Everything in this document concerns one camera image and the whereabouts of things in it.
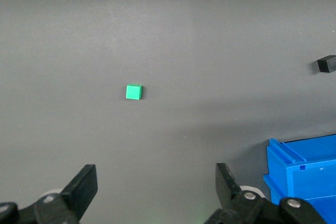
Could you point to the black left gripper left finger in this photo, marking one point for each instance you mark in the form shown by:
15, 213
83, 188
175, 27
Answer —
84, 184

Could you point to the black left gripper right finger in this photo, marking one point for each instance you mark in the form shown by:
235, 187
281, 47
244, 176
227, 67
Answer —
225, 187

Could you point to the small green cube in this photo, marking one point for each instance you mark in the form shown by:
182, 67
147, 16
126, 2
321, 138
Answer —
132, 93

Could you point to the small black cube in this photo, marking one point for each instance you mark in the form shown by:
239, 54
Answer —
326, 64

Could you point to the blue plastic storage bin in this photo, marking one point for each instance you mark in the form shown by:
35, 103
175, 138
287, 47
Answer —
315, 176

